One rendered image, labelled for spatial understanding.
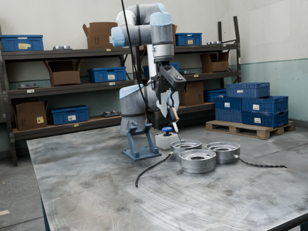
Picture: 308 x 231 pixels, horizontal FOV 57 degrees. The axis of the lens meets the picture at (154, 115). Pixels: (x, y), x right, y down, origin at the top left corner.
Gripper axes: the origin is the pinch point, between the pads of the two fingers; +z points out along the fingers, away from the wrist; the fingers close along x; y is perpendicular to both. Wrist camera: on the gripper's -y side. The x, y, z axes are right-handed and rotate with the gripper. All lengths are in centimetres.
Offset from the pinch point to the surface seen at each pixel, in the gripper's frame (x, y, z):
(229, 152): -5.2, -25.7, 9.6
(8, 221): 74, 154, 93
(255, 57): -359, 333, -30
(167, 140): 1.7, 0.3, 9.6
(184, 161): 9.2, -24.2, 9.8
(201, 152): 0.4, -19.8, 10.0
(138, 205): 27.3, -35.1, 13.1
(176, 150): 5.1, -12.3, 9.9
